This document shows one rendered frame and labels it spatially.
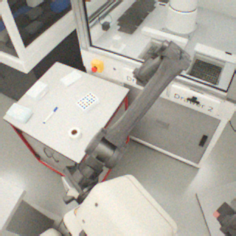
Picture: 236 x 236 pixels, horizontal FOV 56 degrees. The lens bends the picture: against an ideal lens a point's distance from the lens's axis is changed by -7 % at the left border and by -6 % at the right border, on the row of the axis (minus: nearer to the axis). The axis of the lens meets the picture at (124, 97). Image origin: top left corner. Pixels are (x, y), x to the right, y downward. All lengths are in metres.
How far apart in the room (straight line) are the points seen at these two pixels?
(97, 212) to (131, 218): 0.08
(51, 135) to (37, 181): 0.84
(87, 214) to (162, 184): 1.48
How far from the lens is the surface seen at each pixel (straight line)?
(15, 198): 1.34
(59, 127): 1.44
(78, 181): 0.76
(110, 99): 1.50
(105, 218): 0.57
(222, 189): 2.10
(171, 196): 2.02
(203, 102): 1.36
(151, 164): 2.10
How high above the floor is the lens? 1.92
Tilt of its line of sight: 51 degrees down
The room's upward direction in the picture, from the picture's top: 3 degrees counter-clockwise
